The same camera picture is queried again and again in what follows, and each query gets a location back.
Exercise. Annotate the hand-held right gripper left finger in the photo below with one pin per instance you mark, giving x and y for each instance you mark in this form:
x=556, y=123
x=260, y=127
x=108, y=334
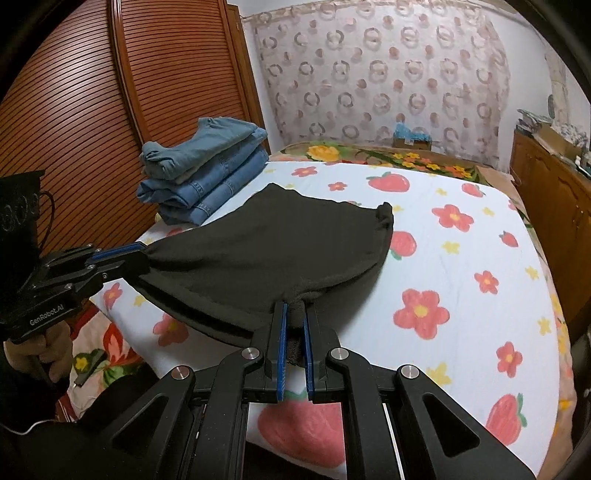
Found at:
x=280, y=350

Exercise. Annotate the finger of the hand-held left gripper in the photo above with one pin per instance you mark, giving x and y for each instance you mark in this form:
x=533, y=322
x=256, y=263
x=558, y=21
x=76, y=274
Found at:
x=120, y=249
x=115, y=270

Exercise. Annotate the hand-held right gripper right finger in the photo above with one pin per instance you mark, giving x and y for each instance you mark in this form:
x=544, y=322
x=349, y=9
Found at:
x=310, y=350

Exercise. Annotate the black pants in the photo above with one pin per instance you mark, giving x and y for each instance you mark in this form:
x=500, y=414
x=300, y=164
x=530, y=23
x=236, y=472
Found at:
x=258, y=249

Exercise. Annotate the person's left hand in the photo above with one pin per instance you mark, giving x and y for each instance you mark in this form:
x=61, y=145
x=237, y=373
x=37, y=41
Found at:
x=53, y=350

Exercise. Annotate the dark blue folded jeans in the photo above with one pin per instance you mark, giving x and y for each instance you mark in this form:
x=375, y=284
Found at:
x=217, y=189

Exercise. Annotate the wooden louvered wardrobe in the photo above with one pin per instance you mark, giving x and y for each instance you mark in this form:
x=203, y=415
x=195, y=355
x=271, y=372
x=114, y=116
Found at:
x=92, y=115

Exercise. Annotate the light blue folded jeans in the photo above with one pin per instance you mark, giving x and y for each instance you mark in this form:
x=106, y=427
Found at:
x=207, y=143

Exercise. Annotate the white strawberry flower bed sheet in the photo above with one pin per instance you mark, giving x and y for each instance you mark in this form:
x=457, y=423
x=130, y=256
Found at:
x=461, y=258

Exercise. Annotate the small cardboard box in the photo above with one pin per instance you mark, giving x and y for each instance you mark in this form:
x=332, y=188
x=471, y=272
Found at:
x=411, y=143

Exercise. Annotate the wooden cabinet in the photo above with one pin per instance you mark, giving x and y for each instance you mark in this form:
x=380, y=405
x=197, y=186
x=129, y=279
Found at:
x=549, y=198

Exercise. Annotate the stack of floral fabrics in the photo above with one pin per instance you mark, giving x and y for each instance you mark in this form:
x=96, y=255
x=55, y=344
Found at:
x=531, y=120

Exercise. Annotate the flat cardboard box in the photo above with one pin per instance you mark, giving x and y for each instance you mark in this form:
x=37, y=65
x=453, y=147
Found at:
x=556, y=138

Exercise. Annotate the cream tied curtain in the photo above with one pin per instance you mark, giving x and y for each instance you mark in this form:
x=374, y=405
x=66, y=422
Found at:
x=558, y=83

